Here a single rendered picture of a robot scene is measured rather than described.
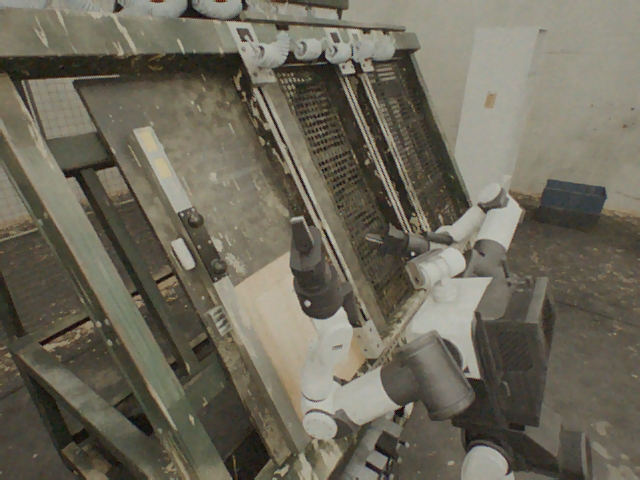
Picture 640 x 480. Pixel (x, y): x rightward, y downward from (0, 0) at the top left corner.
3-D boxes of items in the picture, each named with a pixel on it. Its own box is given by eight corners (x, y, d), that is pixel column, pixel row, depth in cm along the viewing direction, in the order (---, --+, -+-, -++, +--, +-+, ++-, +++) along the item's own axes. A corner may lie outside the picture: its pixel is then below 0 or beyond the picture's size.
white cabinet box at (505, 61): (492, 222, 454) (539, 26, 361) (444, 211, 485) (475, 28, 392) (504, 207, 498) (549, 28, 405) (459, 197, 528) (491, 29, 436)
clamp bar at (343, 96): (413, 291, 175) (464, 283, 159) (305, 42, 159) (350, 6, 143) (421, 281, 182) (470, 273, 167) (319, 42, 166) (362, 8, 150)
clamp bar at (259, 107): (359, 361, 136) (418, 361, 120) (208, 41, 120) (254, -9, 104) (371, 345, 143) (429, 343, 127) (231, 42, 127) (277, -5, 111)
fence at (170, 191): (290, 452, 106) (300, 454, 104) (126, 136, 93) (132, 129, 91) (301, 438, 110) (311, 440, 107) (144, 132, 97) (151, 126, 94)
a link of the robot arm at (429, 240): (407, 251, 140) (436, 257, 141) (414, 266, 130) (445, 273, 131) (418, 224, 135) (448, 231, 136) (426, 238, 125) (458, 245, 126)
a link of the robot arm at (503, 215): (512, 175, 116) (489, 232, 108) (538, 202, 120) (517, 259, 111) (481, 186, 127) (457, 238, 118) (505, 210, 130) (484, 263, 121)
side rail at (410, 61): (458, 224, 248) (475, 220, 241) (393, 63, 233) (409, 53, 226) (461, 220, 254) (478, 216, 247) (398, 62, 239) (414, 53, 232)
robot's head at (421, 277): (457, 277, 90) (446, 248, 90) (430, 293, 88) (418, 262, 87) (440, 275, 96) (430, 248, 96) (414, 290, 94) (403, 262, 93)
